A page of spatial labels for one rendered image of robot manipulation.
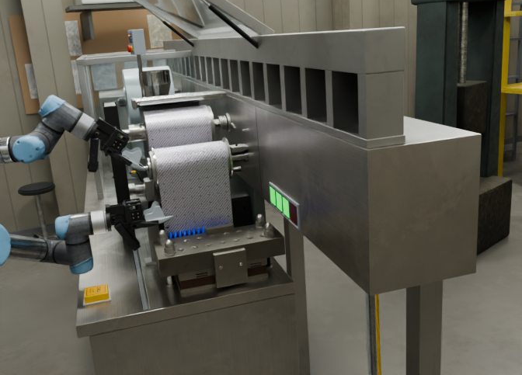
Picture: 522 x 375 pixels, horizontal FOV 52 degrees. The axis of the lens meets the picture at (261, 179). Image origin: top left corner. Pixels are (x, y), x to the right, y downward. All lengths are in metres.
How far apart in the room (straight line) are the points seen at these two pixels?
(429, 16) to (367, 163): 2.83
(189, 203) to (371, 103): 0.95
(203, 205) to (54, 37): 3.23
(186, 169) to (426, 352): 0.92
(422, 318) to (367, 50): 0.63
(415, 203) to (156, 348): 0.95
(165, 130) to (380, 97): 1.12
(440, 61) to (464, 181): 2.64
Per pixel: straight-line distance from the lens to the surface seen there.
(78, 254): 1.79
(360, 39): 1.01
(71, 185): 4.96
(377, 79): 1.01
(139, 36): 2.29
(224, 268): 1.66
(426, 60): 3.80
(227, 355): 1.76
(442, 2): 3.74
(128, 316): 1.64
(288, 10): 5.72
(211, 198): 1.81
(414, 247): 1.12
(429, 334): 1.33
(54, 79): 4.83
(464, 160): 1.13
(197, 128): 2.00
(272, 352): 1.80
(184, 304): 1.64
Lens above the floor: 1.66
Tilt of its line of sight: 15 degrees down
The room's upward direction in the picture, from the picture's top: 4 degrees counter-clockwise
